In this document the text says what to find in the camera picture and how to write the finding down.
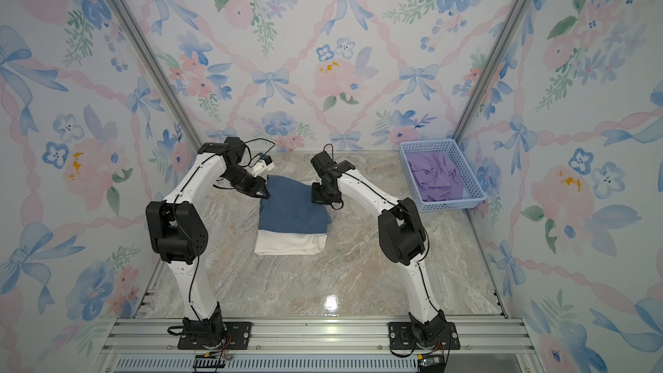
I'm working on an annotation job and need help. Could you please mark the left aluminium corner post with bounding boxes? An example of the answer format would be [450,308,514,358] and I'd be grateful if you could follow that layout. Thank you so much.
[108,0,203,149]

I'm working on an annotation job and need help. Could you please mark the blue t-shirt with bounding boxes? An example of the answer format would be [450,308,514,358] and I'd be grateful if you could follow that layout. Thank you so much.
[258,175,332,235]

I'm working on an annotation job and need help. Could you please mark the purple t-shirt in basket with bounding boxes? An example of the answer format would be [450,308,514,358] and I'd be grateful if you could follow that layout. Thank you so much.
[406,152,464,203]

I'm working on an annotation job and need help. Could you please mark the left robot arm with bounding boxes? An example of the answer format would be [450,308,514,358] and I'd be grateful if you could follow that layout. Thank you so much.
[145,136,274,352]

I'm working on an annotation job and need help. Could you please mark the right aluminium corner post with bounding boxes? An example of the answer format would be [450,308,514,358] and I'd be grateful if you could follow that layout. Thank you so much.
[452,0,532,143]

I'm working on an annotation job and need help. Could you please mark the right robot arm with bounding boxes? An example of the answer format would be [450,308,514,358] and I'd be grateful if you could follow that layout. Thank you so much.
[311,150,453,350]

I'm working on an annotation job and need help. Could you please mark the light blue plastic basket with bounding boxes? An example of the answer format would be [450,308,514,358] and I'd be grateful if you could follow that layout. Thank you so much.
[400,139,486,212]

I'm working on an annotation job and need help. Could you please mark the small green circuit board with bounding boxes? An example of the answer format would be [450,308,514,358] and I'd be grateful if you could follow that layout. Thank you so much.
[417,355,446,373]

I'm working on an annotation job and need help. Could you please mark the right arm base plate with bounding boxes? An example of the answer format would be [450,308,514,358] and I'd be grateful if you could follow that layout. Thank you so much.
[388,322,461,351]

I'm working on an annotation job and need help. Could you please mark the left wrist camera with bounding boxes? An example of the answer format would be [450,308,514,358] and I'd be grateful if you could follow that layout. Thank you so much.
[250,155,275,177]

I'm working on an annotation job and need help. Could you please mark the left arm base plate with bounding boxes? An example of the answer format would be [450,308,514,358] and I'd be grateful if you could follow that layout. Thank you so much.
[177,321,253,351]

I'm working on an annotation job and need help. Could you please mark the aluminium corner post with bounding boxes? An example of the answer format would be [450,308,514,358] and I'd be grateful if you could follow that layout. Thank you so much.
[452,0,532,143]
[108,0,203,149]

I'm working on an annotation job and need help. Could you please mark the white t-shirt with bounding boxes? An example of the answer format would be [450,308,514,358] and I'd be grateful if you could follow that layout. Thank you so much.
[254,229,327,256]

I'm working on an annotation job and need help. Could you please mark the aluminium front rail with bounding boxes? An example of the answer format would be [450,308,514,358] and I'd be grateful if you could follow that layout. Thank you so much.
[92,316,543,372]

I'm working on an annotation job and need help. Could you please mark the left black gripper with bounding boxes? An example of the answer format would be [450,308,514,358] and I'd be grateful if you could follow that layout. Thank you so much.
[227,168,272,198]

